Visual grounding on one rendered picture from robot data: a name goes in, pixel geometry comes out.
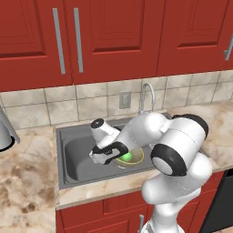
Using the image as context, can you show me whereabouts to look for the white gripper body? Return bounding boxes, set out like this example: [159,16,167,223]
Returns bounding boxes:
[88,150,108,166]

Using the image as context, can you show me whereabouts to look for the grey steel sink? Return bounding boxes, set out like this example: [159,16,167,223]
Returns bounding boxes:
[55,112,175,191]

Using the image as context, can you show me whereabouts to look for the grey cone-shaped appliance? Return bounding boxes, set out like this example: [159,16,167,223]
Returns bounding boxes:
[0,106,22,153]

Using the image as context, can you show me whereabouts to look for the silver base cupboard handle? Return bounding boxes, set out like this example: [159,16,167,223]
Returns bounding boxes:
[137,214,146,233]

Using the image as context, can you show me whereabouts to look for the black dishwasher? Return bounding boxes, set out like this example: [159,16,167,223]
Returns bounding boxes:
[198,168,233,233]

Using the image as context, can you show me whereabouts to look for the yellow glass bowl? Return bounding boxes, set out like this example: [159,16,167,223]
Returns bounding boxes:
[111,147,146,169]

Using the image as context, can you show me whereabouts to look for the grey wall socket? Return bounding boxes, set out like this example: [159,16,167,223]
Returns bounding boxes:
[118,90,133,110]

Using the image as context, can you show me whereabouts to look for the silver curved tap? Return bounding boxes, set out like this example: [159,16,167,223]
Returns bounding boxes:
[138,83,157,116]

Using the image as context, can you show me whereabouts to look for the red base cupboard door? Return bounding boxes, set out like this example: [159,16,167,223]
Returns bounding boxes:
[180,170,226,233]
[56,189,157,233]

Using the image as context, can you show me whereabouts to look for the silver bar handle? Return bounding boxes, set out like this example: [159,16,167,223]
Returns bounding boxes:
[223,35,233,62]
[73,6,85,74]
[52,7,67,76]

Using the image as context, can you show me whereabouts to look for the red wall cupboard door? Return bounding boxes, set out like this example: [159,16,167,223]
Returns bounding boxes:
[63,0,167,86]
[156,0,233,77]
[0,0,74,93]

